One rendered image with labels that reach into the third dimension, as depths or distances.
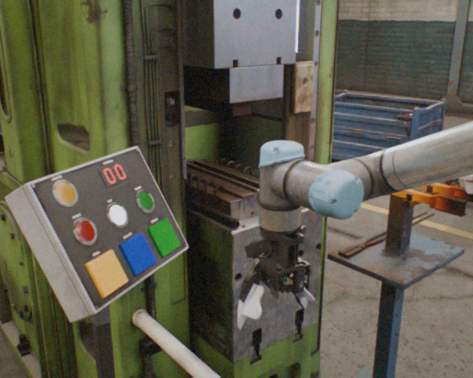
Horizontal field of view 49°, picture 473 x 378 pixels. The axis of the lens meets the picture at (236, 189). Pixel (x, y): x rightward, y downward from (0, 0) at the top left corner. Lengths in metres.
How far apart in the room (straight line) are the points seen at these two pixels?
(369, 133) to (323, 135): 3.32
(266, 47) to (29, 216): 0.81
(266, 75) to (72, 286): 0.82
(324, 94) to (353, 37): 8.36
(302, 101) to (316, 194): 1.03
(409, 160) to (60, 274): 0.67
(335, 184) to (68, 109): 1.16
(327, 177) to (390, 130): 4.39
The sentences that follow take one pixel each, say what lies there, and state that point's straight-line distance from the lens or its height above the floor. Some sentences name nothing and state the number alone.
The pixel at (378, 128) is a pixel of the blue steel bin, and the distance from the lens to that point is 5.23.
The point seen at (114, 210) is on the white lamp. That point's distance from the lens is 1.14.
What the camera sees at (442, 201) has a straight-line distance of 1.62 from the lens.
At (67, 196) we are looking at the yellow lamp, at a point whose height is 1.16.
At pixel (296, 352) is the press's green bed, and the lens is 1.91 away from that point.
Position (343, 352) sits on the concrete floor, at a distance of 2.60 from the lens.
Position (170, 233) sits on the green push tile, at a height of 1.01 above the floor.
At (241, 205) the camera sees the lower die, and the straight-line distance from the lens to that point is 1.55.
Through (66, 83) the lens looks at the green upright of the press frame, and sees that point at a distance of 1.76.
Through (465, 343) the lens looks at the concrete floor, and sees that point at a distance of 2.83.
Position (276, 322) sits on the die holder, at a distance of 1.75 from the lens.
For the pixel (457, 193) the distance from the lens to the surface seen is 1.73.
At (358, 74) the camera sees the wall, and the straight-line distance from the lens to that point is 10.23.
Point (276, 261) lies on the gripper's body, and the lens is 0.95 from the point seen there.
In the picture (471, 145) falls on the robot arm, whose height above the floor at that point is 1.33.
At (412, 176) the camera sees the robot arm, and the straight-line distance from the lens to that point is 0.85.
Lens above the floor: 1.49
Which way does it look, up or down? 18 degrees down
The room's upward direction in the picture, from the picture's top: straight up
